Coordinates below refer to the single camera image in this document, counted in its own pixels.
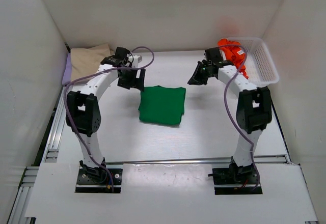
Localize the orange t shirt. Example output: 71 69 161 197
217 38 249 79

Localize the green t shirt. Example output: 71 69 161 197
138 86 186 127

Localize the beige t shirt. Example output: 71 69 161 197
70 44 114 80

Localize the purple t shirt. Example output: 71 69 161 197
62 53 72 86

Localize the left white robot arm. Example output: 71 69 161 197
65 47 146 188

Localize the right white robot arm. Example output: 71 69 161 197
188 47 272 182

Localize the white plastic basket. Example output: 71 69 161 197
227 37 279 87

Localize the white front board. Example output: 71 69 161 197
25 163 317 223

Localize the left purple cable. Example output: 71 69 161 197
63 46 156 193

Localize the purple cable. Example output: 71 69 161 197
218 44 261 191
63 46 156 193

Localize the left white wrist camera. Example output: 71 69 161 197
129 54 142 63

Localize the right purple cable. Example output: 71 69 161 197
218 44 261 191

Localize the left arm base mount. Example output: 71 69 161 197
75 160 123 193

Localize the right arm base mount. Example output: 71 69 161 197
207 159 263 195

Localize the aluminium frame rail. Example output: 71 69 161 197
7 53 291 224

